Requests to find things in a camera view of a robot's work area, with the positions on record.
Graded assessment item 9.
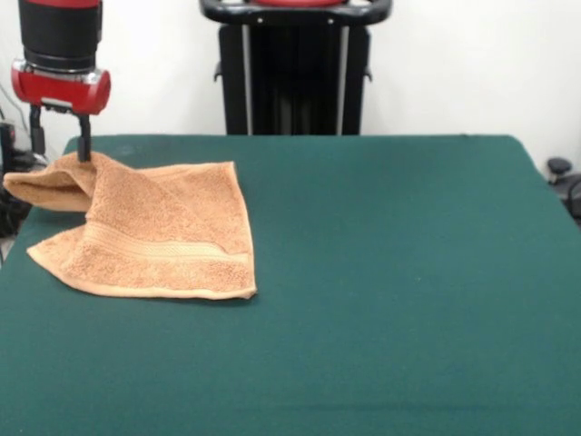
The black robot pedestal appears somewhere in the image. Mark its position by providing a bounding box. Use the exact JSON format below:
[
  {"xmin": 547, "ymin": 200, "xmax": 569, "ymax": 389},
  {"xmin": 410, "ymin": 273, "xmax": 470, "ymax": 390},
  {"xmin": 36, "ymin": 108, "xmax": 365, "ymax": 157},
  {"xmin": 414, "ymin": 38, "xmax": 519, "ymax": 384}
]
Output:
[{"xmin": 199, "ymin": 0, "xmax": 394, "ymax": 136}]

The grey wall cable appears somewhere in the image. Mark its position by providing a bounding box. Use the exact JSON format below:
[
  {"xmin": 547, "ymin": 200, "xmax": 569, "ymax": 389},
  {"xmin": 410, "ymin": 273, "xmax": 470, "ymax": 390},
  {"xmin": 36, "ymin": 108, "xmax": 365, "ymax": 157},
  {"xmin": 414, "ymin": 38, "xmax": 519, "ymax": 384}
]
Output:
[{"xmin": 0, "ymin": 84, "xmax": 33, "ymax": 137}]

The tan terry cloth towel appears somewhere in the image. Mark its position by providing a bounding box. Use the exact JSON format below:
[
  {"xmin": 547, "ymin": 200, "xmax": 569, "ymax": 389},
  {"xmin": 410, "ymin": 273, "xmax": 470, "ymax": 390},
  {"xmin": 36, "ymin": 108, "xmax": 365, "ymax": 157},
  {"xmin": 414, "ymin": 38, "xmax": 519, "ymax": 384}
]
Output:
[{"xmin": 2, "ymin": 152, "xmax": 259, "ymax": 302}]

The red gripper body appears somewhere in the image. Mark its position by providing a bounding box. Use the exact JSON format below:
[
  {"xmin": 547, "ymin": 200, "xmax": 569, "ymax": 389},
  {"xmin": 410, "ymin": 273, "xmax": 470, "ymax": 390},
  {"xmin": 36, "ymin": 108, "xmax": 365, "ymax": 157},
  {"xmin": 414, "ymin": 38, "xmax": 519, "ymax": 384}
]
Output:
[{"xmin": 10, "ymin": 57, "xmax": 113, "ymax": 116}]

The dark green table cloth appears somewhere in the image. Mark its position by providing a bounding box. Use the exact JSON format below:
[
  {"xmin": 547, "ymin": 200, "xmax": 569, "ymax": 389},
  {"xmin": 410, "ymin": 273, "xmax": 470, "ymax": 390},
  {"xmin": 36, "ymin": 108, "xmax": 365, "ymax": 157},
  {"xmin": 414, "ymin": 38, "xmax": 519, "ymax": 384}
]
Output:
[{"xmin": 0, "ymin": 134, "xmax": 581, "ymax": 436}]

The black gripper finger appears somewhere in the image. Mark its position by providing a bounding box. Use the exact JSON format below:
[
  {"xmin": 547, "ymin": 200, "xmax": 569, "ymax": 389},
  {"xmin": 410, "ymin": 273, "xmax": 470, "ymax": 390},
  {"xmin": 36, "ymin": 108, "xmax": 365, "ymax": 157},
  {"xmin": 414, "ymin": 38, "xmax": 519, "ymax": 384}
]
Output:
[
  {"xmin": 28, "ymin": 104, "xmax": 46, "ymax": 154},
  {"xmin": 76, "ymin": 114, "xmax": 94, "ymax": 164}
]

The black cable bundle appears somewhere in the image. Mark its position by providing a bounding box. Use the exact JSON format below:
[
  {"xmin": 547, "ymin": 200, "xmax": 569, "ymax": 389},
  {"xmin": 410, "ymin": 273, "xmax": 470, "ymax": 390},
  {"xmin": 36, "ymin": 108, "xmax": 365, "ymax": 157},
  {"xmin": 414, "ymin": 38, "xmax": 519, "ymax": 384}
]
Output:
[{"xmin": 0, "ymin": 149, "xmax": 51, "ymax": 238}]

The black electronics box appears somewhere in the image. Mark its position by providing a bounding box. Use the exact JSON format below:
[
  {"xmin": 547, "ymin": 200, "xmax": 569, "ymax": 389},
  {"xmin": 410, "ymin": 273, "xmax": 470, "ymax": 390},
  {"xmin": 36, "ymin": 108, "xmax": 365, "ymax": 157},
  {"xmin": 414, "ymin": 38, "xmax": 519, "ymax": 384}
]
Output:
[{"xmin": 0, "ymin": 120, "xmax": 18, "ymax": 176}]

